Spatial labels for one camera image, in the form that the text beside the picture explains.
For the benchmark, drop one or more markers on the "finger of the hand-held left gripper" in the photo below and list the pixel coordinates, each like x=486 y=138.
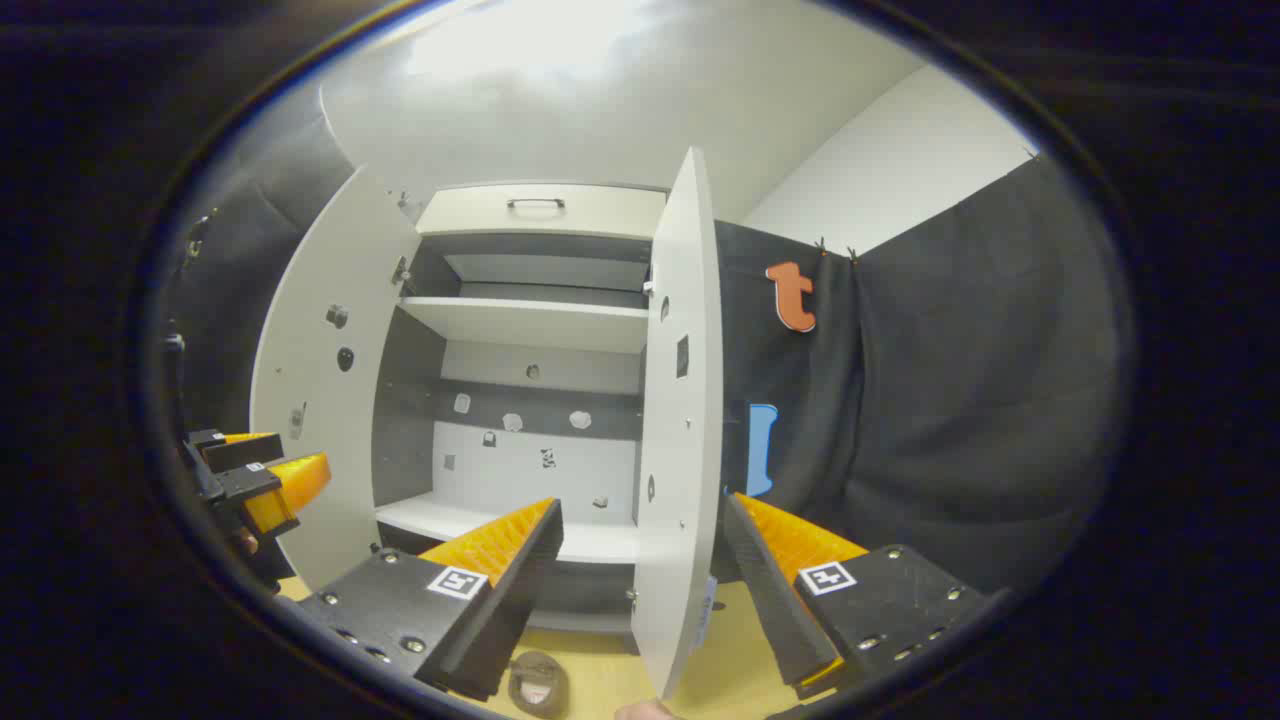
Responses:
x=235 y=452
x=275 y=490

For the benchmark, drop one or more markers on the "white cabinet door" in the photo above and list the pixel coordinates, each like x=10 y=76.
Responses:
x=680 y=450
x=310 y=380

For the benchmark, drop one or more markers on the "brown fluffy shoe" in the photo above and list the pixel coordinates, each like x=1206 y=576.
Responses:
x=538 y=685

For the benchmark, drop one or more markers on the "white cabinet drawer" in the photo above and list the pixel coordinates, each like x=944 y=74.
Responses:
x=540 y=215

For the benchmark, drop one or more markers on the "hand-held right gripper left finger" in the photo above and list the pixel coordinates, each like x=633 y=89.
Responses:
x=520 y=590

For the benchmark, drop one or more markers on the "white cabinet shelf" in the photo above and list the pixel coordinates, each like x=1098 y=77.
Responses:
x=530 y=322

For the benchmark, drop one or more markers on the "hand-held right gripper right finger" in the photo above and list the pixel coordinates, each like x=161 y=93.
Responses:
x=770 y=600

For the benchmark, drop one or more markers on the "white shoe cabinet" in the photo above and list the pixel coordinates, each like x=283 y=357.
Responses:
x=540 y=470

